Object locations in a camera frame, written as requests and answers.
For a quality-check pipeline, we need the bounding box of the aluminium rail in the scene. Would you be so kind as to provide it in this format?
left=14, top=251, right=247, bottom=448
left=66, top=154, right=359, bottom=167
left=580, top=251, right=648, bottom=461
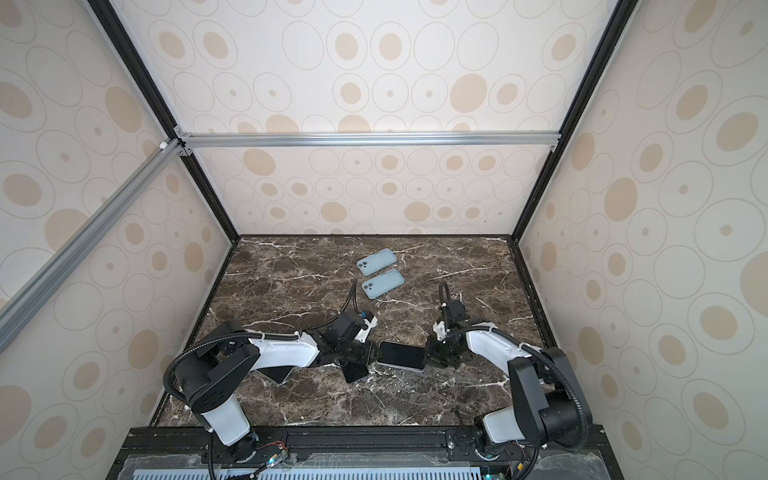
left=180, top=130, right=561, bottom=149
left=1, top=139, right=181, bottom=350

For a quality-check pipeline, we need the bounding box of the far light blue phone case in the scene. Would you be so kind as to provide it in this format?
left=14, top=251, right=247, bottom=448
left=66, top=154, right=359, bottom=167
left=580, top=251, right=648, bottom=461
left=357, top=248, right=397, bottom=277

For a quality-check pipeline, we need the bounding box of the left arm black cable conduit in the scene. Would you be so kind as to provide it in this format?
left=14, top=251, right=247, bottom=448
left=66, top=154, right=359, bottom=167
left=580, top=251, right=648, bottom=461
left=163, top=278, right=361, bottom=406

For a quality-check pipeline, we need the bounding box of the left aluminium rail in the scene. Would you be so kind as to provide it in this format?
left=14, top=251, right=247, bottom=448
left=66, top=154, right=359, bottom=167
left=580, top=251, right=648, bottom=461
left=1, top=139, right=181, bottom=350

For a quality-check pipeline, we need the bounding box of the pink phone black screen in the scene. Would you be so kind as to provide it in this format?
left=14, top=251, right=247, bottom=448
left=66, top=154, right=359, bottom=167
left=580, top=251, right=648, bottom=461
left=377, top=341, right=425, bottom=371

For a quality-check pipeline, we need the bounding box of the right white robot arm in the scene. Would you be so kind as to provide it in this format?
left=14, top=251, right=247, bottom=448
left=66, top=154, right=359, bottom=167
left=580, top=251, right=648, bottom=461
left=425, top=299, right=593, bottom=454

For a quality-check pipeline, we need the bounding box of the black corner frame post left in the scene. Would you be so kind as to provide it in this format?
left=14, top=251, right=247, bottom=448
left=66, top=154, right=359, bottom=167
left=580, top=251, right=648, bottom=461
left=87, top=0, right=240, bottom=245

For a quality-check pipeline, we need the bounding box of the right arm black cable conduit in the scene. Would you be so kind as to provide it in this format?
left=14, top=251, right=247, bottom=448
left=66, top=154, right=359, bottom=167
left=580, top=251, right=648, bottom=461
left=437, top=281, right=592, bottom=451

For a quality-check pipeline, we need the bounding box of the black corner frame post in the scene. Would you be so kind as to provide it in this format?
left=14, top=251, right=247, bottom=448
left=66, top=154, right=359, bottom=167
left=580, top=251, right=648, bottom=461
left=87, top=0, right=240, bottom=245
left=511, top=0, right=639, bottom=245

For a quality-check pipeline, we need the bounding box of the light blue phone case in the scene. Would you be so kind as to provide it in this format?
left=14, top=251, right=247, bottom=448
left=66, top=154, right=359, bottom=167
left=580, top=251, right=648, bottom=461
left=362, top=269, right=405, bottom=299
left=357, top=248, right=397, bottom=277

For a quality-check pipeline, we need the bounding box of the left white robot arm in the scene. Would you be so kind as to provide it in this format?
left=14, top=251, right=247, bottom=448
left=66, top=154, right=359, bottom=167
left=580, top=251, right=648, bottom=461
left=163, top=310, right=378, bottom=447

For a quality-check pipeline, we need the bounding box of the near light blue phone case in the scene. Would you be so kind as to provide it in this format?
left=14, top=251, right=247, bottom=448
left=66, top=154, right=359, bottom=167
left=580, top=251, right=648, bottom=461
left=362, top=269, right=405, bottom=299

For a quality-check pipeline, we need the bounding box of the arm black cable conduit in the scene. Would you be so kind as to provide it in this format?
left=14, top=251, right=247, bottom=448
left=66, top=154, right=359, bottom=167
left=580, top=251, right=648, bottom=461
left=163, top=278, right=361, bottom=406
left=437, top=281, right=592, bottom=451

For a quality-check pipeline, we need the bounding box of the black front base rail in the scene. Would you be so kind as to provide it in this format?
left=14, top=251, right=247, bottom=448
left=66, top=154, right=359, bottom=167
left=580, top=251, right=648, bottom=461
left=107, top=425, right=623, bottom=479

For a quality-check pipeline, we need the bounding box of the back aluminium rail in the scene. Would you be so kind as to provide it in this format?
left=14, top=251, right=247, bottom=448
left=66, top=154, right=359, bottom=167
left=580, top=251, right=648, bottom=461
left=180, top=130, right=561, bottom=149

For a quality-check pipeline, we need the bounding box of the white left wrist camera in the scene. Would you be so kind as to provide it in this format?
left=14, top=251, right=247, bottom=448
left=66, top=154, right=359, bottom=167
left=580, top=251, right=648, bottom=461
left=354, top=311, right=378, bottom=343

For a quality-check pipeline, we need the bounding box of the dark blue phone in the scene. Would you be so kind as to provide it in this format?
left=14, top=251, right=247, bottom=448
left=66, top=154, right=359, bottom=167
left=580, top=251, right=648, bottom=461
left=258, top=366, right=294, bottom=385

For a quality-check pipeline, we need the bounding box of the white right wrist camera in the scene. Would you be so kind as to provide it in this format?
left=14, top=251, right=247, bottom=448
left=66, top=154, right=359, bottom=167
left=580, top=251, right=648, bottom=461
left=432, top=321, right=447, bottom=341

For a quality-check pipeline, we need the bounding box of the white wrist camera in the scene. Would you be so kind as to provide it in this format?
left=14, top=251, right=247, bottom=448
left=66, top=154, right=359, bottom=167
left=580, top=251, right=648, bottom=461
left=432, top=321, right=447, bottom=341
left=354, top=311, right=378, bottom=343

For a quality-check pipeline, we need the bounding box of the black corner frame post right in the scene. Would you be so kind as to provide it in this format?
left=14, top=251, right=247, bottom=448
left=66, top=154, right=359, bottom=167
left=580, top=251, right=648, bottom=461
left=511, top=0, right=639, bottom=245

